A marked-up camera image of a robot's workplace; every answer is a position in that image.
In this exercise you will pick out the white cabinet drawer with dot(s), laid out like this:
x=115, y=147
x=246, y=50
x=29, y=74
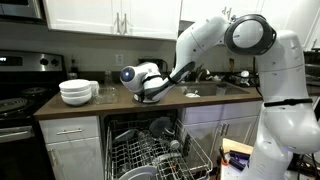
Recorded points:
x=70, y=125

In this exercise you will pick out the white mug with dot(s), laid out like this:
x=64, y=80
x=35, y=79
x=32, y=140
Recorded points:
x=94, y=88

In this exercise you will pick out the orange and black tool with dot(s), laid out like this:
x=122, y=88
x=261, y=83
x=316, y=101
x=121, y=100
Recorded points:
x=223, y=158

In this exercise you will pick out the wooden board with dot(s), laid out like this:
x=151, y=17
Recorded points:
x=235, y=145

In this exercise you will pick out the black countertop dish drainer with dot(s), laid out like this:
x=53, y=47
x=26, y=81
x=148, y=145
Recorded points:
x=243, y=80

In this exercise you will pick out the steel kitchen sink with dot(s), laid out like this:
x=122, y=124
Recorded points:
x=213, y=90

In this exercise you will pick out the white dish in sink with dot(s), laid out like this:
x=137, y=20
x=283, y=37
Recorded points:
x=192, y=95

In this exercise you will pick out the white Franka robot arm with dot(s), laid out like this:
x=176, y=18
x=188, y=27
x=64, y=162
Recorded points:
x=283, y=110

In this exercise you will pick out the small drinking glass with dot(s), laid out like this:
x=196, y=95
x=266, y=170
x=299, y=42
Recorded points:
x=71, y=76

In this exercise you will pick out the white base cabinet door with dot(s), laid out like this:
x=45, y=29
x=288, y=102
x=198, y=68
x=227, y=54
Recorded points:
x=80, y=160

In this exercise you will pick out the white corner wall cabinet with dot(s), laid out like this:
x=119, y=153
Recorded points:
x=290, y=13

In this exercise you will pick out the dark bowl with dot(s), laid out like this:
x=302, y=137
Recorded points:
x=159, y=126

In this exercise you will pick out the clear glass food container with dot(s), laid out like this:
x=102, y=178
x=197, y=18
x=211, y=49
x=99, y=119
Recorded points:
x=106, y=96

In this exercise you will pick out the stainless steel microwave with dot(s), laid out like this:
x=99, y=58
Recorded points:
x=20, y=8

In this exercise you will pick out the white ceramic bowl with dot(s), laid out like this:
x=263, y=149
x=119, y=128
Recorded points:
x=74, y=84
x=76, y=101
x=76, y=94

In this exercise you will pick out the white sink base cabinet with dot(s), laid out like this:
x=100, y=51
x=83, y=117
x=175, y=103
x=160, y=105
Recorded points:
x=213, y=116

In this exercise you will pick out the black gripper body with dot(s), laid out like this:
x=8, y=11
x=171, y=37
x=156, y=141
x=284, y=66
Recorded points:
x=139, y=98

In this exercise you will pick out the steel toaster oven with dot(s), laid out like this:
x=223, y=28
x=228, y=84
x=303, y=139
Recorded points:
x=311, y=71

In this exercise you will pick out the purple and black tool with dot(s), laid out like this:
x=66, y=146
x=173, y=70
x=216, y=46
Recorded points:
x=240, y=155

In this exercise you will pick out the white two-door wall cabinet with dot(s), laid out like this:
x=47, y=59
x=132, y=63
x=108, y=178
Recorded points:
x=80, y=16

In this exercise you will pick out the small white cup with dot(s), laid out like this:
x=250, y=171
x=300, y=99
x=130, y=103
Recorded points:
x=174, y=145

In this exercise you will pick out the white wall outlet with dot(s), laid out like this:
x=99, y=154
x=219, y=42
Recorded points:
x=119, y=60

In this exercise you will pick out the white dinner plate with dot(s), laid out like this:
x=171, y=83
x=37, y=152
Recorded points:
x=140, y=173

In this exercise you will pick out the dark glass bottle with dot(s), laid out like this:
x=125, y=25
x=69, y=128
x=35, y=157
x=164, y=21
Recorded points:
x=73, y=68

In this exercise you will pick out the black steel stove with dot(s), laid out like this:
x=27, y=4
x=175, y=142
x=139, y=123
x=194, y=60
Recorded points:
x=20, y=110

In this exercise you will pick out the white round item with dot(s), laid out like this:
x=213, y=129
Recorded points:
x=245, y=74

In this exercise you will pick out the chrome sink faucet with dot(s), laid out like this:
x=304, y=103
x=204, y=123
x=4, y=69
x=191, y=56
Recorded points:
x=200, y=74

